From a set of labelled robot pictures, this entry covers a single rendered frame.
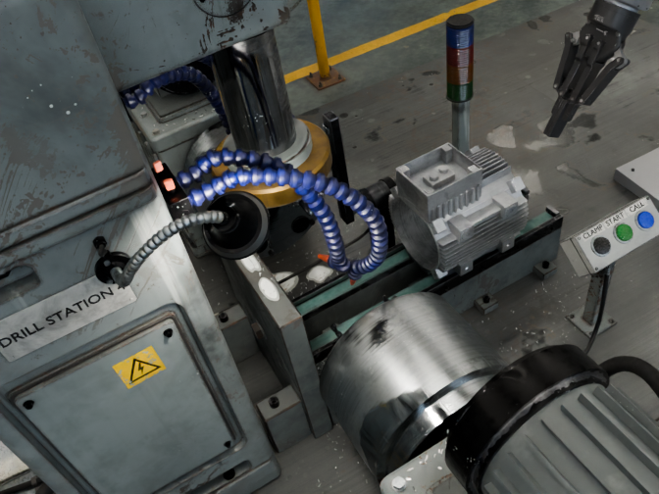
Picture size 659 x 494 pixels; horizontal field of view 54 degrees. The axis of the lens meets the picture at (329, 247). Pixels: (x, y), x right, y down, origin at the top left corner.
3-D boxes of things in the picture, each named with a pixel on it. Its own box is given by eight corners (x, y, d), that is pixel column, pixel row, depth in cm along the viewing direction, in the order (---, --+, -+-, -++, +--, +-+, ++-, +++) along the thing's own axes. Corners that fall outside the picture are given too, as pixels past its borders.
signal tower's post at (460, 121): (456, 185, 163) (456, 32, 134) (437, 170, 168) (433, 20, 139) (481, 172, 165) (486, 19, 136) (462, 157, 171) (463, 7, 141)
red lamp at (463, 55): (457, 71, 142) (457, 52, 138) (440, 60, 145) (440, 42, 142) (479, 61, 143) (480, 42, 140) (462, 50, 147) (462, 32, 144)
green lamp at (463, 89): (457, 105, 148) (457, 88, 145) (441, 94, 152) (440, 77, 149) (478, 95, 149) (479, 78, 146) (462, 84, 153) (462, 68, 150)
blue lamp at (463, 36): (457, 52, 138) (457, 32, 135) (440, 42, 142) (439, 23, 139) (480, 42, 140) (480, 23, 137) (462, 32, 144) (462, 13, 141)
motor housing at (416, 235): (444, 296, 124) (443, 225, 110) (390, 240, 136) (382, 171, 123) (526, 250, 129) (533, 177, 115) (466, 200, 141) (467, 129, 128)
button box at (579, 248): (579, 278, 112) (596, 273, 107) (557, 242, 112) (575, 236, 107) (650, 235, 116) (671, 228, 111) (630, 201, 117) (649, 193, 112)
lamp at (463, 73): (457, 88, 145) (457, 71, 142) (440, 77, 149) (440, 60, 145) (479, 78, 146) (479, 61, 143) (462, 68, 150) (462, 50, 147)
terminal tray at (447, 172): (430, 227, 116) (428, 197, 111) (396, 196, 123) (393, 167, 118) (482, 199, 119) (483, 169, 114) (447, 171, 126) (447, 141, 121)
